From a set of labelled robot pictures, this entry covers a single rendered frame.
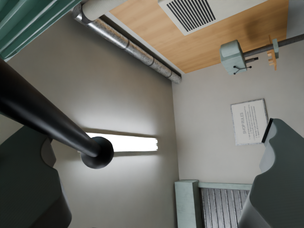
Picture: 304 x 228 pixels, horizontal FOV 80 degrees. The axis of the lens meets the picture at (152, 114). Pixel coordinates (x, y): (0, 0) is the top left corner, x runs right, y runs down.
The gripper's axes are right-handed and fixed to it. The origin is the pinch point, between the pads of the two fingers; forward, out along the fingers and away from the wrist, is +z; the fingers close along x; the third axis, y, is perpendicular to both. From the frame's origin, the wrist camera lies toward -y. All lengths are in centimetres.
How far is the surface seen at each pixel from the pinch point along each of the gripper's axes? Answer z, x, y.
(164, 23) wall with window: 222, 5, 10
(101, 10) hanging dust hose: 177, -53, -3
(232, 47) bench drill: 195, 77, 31
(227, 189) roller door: 170, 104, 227
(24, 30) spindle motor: 5.5, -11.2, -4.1
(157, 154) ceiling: 194, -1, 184
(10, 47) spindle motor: 7.0, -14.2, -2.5
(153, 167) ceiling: 174, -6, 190
